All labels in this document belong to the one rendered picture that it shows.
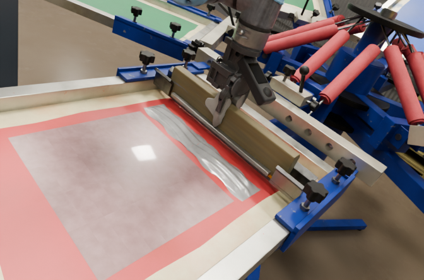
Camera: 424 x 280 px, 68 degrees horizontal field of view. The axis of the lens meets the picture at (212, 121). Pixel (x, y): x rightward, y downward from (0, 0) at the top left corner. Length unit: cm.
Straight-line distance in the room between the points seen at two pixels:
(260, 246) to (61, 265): 30
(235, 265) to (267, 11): 47
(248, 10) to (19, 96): 51
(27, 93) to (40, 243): 35
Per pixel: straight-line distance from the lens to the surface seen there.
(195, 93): 82
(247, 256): 55
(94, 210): 58
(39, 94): 78
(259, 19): 68
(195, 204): 63
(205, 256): 57
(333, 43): 128
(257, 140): 73
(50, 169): 64
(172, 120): 83
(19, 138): 71
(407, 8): 253
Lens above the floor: 140
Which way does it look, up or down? 30 degrees down
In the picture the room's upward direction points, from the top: 21 degrees clockwise
